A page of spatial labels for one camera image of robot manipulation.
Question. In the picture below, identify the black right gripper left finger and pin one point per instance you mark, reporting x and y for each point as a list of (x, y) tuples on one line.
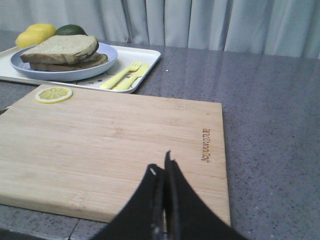
[(142, 216)]

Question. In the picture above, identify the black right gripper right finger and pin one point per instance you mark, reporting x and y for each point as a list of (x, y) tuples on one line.
[(187, 216)]

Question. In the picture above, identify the bread slice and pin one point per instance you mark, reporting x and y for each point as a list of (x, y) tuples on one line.
[(95, 60), (62, 49)]

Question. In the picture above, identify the light blue plate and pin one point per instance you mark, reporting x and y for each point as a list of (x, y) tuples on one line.
[(65, 76)]

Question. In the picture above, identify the white rectangular tray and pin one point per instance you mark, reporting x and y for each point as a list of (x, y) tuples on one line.
[(126, 56)]

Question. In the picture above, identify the wooden cutting board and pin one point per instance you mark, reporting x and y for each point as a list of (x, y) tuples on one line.
[(85, 156)]

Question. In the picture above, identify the yellow plastic knife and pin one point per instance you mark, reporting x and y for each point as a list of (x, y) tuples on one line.
[(125, 84)]

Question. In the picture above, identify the yellow lemon slice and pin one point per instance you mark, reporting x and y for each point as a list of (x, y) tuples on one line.
[(53, 95)]

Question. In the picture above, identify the yellow plastic fork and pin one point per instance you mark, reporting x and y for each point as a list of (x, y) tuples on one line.
[(110, 83)]

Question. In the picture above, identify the green lime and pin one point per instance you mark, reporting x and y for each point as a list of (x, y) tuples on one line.
[(70, 29)]

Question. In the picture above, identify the grey curtain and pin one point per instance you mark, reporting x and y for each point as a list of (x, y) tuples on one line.
[(274, 27)]

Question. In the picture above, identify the metal cutting board handle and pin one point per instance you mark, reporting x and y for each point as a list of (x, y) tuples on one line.
[(4, 109)]

